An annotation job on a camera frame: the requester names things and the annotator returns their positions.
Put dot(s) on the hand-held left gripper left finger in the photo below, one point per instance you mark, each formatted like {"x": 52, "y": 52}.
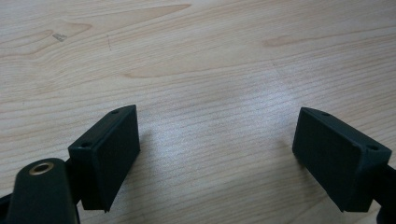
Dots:
{"x": 107, "y": 158}

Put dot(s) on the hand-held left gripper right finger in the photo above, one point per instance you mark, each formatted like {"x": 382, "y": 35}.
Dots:
{"x": 336, "y": 158}

